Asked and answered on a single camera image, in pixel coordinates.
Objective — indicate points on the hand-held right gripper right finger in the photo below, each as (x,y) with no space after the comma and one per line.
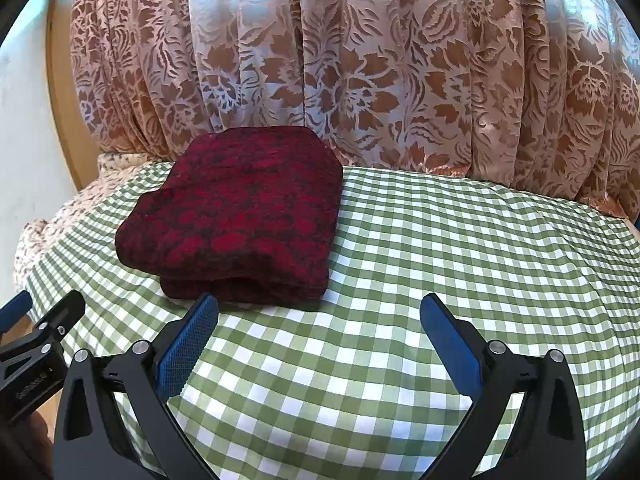
(447,332)

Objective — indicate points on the wooden door frame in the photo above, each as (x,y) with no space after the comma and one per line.
(67,135)

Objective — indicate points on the green checkered cloth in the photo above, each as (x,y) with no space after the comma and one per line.
(450,260)

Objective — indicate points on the dark red patterned sweater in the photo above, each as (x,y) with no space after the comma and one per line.
(240,210)

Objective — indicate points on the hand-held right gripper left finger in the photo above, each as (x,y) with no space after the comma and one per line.
(187,340)

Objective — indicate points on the pale floral cloth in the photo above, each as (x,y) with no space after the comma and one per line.
(75,210)

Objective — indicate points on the brown floral curtain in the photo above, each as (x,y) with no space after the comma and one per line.
(375,60)

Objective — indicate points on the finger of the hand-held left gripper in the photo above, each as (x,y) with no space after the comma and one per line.
(67,310)
(15,310)

